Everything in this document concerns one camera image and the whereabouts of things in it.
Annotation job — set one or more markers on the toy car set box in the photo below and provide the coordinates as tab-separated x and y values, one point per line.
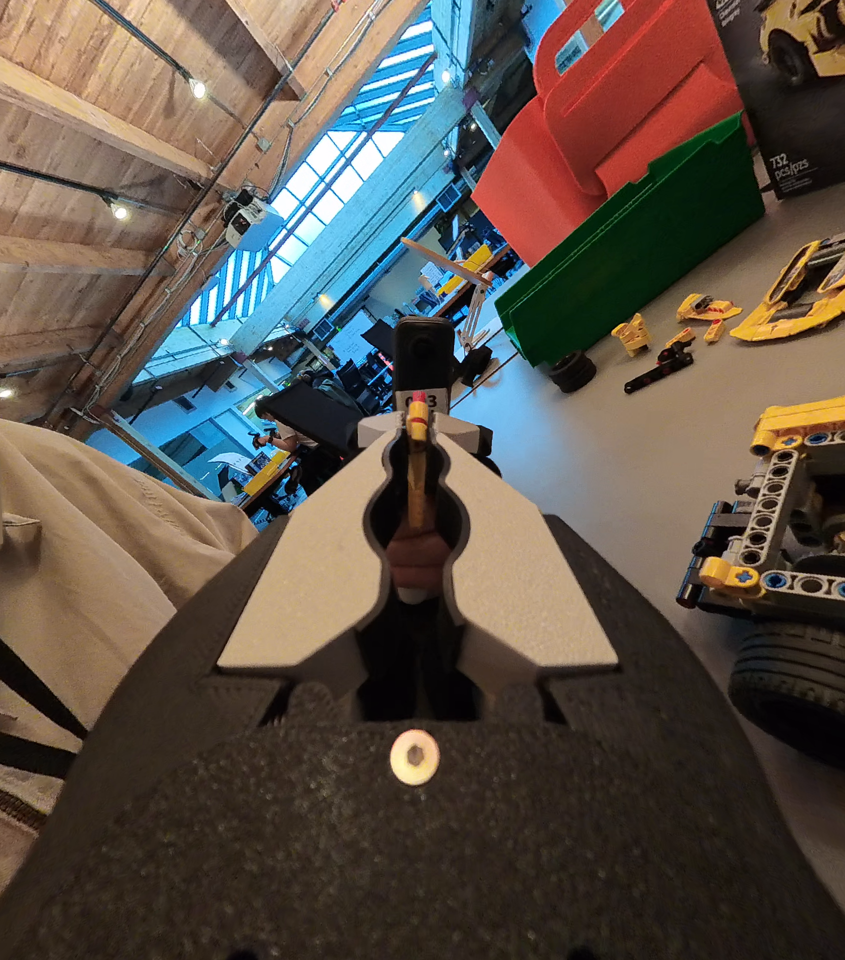
828	120

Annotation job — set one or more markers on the yellow toy car chassis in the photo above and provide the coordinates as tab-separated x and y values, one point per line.
828	510

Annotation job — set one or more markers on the small yellow toy piece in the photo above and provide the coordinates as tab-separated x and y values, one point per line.
631	333
708	312

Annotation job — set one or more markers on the orange bag-shaped storage box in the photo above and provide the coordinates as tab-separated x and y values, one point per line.
603	120

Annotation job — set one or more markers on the person's left hand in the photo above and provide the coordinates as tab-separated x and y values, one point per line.
415	567

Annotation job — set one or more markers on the black toy wheel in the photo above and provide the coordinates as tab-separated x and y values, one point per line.
573	372

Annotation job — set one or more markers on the yellow toy car hood panel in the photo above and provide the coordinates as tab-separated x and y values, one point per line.
828	285

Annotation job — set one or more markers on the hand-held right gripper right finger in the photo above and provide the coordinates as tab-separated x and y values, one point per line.
535	593

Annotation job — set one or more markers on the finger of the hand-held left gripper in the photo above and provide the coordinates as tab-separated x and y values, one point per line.
460	432
381	432

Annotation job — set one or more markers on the green plastic bin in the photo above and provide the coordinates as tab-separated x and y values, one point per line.
633	255

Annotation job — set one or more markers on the black toy beam piece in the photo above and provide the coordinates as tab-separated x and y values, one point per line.
663	365

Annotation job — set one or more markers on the long yellow toy beam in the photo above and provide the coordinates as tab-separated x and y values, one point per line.
417	473

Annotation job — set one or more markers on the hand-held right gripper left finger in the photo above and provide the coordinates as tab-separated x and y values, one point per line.
318	593

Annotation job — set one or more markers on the grey desk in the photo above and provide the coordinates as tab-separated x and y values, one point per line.
618	450

